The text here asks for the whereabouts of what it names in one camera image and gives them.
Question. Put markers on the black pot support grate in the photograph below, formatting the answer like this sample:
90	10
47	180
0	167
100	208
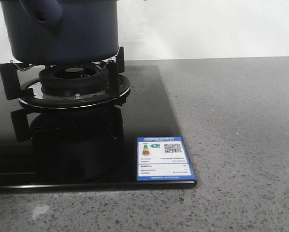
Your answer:
30	93

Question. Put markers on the blue energy label sticker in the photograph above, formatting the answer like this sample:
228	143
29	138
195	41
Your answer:
163	159

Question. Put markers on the black glass gas cooktop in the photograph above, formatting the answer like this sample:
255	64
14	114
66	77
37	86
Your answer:
84	148

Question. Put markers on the dark blue cooking pot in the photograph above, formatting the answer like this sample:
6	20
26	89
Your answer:
52	32

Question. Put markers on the black gas burner head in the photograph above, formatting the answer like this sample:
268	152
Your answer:
69	80

